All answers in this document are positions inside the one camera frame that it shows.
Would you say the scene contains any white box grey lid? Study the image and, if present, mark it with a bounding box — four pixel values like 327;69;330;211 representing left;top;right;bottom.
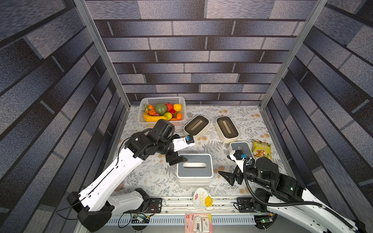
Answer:
176;154;213;178
228;141;253;158
177;177;212;183

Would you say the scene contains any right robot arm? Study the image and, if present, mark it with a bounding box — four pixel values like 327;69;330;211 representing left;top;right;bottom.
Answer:
219;155;366;233

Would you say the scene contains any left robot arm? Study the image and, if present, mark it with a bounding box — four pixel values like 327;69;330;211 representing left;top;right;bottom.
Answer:
67;119;195;233

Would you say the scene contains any snack bag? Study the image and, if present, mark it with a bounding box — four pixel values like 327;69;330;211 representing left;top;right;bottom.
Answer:
252;139;273;161

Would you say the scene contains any instant noodle cup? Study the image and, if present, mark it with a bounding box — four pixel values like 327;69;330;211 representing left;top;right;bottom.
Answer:
192;188;213;210

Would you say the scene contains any cream box dark lid left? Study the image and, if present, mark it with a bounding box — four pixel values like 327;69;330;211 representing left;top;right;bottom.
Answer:
184;115;210;141

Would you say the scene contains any cream box dark lid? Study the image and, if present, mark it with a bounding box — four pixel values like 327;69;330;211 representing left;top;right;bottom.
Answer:
215;116;240;143
184;115;210;141

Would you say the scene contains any orange toy fruit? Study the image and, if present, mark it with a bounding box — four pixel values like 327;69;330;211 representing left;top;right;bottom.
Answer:
176;112;183;120

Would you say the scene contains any yellow-green toy lemon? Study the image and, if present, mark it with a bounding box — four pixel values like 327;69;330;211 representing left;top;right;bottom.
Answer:
163;112;173;121

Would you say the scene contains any floral table cloth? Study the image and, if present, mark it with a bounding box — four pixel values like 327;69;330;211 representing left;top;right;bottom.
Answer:
116;105;286;197

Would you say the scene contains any yellow toy banana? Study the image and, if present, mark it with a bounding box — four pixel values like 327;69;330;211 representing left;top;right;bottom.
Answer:
143;113;168;122

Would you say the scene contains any yellow toy pepper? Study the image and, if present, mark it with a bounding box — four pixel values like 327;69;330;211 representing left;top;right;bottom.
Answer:
173;104;182;112

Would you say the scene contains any red toy pepper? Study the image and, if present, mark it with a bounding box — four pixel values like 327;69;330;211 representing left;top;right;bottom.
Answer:
166;103;173;112

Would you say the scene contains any cream box dark lid right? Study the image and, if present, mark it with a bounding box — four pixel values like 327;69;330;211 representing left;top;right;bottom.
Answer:
215;116;240;143

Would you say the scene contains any white plastic fruit basket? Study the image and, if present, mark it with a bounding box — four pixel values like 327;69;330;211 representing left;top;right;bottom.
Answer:
138;97;187;127

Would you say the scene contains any pink packaged item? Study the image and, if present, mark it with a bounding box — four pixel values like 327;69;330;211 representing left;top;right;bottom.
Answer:
185;213;213;233

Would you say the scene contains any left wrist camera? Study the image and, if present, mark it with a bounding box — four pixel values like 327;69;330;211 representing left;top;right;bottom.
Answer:
172;135;195;152

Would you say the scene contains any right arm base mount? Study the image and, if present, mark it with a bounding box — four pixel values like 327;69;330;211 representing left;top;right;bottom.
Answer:
233;197;277;216

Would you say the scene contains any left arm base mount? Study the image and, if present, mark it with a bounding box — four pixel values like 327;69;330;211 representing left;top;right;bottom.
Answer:
140;198;163;215

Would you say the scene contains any aluminium rail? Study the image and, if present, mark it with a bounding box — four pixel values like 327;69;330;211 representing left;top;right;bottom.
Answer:
84;195;318;216

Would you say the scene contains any black corrugated cable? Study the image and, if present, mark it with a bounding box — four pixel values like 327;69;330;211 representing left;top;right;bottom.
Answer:
242;158;355;231

